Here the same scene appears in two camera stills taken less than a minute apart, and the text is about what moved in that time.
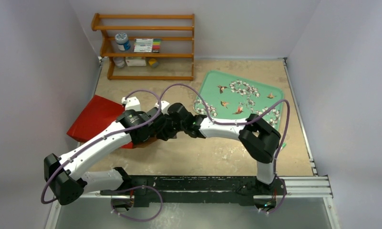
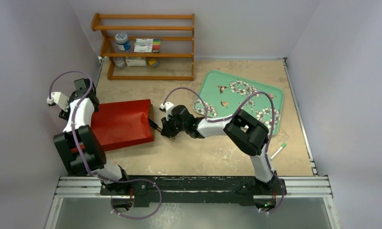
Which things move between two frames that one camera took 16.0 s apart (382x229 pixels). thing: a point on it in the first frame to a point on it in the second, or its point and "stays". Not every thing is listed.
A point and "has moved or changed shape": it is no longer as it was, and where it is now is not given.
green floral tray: x=223 y=96 stays
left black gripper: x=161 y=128 to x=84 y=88
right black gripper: x=174 y=121 stays
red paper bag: x=99 y=114 has moved or changed shape
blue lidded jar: x=121 y=39 stays
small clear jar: x=119 y=61 stays
